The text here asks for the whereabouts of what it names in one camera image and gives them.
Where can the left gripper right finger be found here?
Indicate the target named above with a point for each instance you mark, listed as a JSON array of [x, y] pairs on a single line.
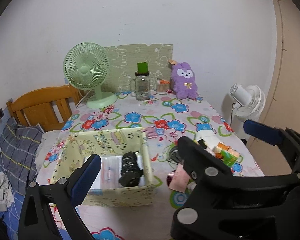
[[287, 140]]

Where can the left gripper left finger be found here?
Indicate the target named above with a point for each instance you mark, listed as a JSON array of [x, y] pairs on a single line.
[[36, 219]]

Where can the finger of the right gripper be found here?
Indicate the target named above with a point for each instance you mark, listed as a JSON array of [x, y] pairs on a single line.
[[208, 173]]

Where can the pink paper packet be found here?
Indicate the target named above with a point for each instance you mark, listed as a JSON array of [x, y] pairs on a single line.
[[181, 181]]

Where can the floral tablecloth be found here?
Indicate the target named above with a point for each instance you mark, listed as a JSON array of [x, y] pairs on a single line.
[[165, 119]]

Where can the crumpled white cloth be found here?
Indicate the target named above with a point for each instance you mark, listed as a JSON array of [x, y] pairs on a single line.
[[6, 194]]

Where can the white standing fan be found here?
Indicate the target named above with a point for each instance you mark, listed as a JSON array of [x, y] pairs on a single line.
[[247, 103]]

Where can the yellow cartoon storage box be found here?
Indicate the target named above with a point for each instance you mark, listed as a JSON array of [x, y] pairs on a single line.
[[110, 145]]

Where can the black rolled bundle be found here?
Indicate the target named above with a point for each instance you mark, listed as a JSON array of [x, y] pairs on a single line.
[[130, 170]]

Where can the purple plush bunny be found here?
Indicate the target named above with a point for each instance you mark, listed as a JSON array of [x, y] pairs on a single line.
[[183, 81]]

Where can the wooden bed headboard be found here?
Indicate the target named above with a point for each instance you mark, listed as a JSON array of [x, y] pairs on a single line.
[[48, 107]]

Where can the cotton swab container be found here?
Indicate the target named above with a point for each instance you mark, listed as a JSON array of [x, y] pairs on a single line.
[[162, 86]]

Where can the glass mason jar mug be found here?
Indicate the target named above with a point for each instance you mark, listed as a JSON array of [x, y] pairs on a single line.
[[140, 86]]

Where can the green cup on jar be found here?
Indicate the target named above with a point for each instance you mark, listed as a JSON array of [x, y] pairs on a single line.
[[142, 67]]

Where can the green desk fan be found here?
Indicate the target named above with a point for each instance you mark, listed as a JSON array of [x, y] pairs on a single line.
[[86, 66]]

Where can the green patterned wall board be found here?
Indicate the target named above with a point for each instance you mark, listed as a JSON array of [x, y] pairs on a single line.
[[123, 62]]

